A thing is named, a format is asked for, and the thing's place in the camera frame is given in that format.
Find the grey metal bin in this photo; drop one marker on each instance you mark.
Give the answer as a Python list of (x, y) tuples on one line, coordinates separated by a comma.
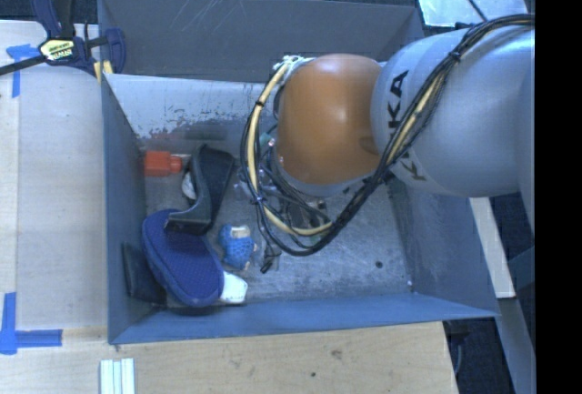
[(354, 260)]

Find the black curved shoe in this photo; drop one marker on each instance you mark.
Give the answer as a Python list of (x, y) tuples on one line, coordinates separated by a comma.
[(213, 174)]

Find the white rounded plastic piece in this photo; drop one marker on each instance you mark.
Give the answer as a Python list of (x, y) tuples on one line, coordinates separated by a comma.
[(235, 287)]

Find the small white lump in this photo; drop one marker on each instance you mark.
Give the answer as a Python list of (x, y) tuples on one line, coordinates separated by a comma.
[(189, 187)]

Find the blue oval mesh slipper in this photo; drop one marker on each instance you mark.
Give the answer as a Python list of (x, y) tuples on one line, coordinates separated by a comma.
[(182, 260)]

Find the red-orange small bottle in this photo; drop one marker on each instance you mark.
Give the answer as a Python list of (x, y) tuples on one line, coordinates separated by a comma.
[(157, 163)]

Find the black flat block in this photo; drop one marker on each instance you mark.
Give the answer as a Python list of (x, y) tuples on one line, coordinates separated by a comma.
[(138, 276)]

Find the pale wood flat board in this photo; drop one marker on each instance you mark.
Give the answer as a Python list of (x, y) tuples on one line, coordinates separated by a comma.
[(59, 183)]

